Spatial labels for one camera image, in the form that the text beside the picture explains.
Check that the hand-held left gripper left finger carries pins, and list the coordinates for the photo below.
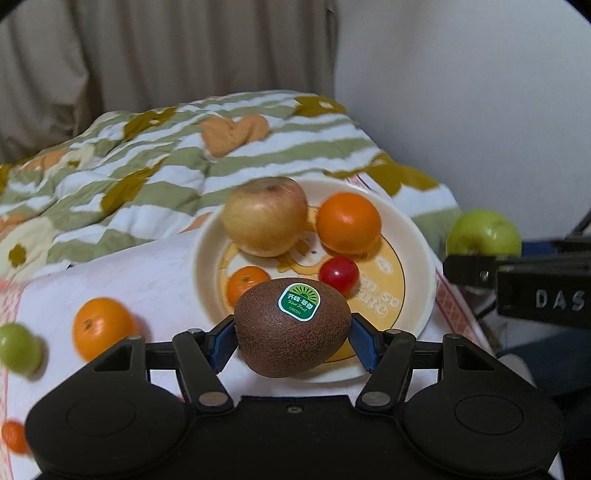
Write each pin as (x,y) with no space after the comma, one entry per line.
(221,342)

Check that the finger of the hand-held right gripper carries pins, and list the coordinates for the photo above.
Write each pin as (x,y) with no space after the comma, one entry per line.
(471,272)
(554,247)

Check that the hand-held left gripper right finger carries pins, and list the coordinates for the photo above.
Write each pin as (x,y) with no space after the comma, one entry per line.
(363,344)

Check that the green apple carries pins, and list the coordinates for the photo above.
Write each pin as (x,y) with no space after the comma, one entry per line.
(480,230)
(18,348)

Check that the small mandarin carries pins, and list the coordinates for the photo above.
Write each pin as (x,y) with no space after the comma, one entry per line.
(244,284)
(14,436)

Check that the cream bowl with yellow print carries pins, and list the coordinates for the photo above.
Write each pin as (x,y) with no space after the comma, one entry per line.
(408,286)

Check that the brown kiwi with green sticker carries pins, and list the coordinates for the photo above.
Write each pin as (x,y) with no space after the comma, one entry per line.
(286,344)

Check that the red cherry tomato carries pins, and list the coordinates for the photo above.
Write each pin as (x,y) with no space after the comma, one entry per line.
(339,273)

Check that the large orange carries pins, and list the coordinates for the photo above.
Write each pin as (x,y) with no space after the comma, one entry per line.
(348,221)

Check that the large yellowish apple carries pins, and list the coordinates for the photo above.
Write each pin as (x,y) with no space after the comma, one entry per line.
(263,217)

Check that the pink and white printed cloth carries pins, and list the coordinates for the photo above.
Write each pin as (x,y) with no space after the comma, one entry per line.
(152,286)

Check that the medium orange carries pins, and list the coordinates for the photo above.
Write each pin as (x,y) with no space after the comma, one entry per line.
(101,327)

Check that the green striped floral blanket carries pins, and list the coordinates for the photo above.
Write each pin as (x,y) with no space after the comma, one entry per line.
(161,152)

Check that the beige curtain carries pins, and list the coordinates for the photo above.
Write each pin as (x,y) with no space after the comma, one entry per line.
(138,55)

